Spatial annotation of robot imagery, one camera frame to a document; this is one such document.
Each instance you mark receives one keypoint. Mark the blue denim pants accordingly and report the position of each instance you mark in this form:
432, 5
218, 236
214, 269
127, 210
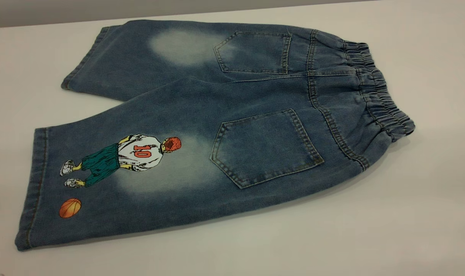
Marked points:
201, 115

